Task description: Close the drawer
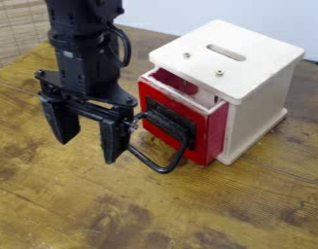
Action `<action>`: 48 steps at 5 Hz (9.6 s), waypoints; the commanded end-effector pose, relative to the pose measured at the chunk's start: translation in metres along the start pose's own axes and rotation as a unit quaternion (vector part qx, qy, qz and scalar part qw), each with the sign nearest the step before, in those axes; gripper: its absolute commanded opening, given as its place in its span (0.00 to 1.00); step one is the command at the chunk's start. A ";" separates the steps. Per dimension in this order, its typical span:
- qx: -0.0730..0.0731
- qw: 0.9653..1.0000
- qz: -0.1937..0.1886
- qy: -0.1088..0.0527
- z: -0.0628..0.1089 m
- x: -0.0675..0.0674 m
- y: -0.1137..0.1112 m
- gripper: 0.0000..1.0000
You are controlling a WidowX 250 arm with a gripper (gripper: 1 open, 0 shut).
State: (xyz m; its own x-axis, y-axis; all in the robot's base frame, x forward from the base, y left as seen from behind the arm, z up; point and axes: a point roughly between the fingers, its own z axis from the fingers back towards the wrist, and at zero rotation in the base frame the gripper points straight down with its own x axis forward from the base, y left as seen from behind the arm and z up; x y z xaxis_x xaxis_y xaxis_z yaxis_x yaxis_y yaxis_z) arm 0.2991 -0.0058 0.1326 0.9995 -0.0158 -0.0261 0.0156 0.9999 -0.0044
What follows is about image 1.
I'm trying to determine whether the black metal drawer handle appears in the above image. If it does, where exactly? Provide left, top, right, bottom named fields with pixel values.
left=126, top=110, right=193, bottom=175

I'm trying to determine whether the white wooden box cabinet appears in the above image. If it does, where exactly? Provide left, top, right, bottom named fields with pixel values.
left=150, top=19, right=304, bottom=164

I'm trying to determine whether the red drawer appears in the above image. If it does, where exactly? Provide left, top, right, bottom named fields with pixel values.
left=138, top=68, right=229, bottom=165

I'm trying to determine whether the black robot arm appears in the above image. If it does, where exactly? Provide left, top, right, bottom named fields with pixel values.
left=35, top=0, right=138, bottom=163

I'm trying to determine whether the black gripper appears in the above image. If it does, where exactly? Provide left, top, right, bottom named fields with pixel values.
left=35, top=48, right=138, bottom=164

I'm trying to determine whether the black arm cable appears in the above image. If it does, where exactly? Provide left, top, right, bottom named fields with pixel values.
left=106, top=23, right=133, bottom=69

